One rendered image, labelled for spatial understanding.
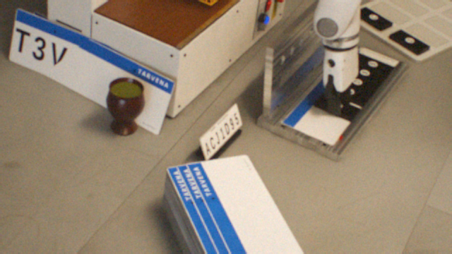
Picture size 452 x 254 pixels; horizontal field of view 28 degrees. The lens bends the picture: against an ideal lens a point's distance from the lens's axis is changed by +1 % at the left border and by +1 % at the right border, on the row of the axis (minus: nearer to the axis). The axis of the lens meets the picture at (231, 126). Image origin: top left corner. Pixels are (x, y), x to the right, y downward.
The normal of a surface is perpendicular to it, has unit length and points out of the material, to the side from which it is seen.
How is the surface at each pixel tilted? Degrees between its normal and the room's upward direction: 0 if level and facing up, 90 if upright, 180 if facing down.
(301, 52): 83
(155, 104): 69
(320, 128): 0
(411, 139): 0
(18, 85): 0
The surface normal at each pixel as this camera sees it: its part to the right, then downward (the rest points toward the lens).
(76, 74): -0.47, 0.15
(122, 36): -0.49, 0.50
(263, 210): 0.13, -0.78
